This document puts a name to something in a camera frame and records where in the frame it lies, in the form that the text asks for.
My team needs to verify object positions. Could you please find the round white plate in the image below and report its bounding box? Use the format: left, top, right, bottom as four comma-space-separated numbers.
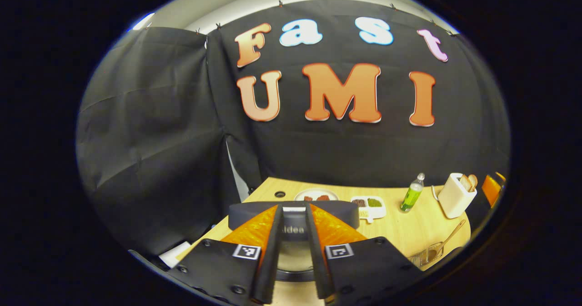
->
294, 188, 339, 203

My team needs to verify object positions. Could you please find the wooden spoon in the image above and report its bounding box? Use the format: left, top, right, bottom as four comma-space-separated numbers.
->
425, 220, 467, 265

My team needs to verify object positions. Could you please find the white toaster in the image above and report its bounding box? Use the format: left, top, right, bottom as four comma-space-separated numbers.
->
437, 173, 478, 219

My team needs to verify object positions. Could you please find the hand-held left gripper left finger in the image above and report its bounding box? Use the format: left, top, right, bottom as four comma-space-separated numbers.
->
166, 204, 285, 306

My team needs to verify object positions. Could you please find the black backdrop cloth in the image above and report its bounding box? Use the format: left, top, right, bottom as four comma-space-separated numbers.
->
75, 0, 511, 256

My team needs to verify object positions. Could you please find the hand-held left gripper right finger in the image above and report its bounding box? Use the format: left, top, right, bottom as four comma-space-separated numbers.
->
304, 202, 424, 306

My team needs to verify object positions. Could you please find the white divided bean dish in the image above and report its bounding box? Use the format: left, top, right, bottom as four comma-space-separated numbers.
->
350, 196, 387, 223

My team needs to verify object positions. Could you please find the white flat object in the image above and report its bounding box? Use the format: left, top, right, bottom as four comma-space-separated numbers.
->
158, 241, 192, 268

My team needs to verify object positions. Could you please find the green drink bottle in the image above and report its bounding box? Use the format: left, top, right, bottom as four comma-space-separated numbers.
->
399, 173, 426, 213

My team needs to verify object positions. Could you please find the black and silver rice cooker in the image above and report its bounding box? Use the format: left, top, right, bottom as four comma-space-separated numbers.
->
227, 201, 360, 283

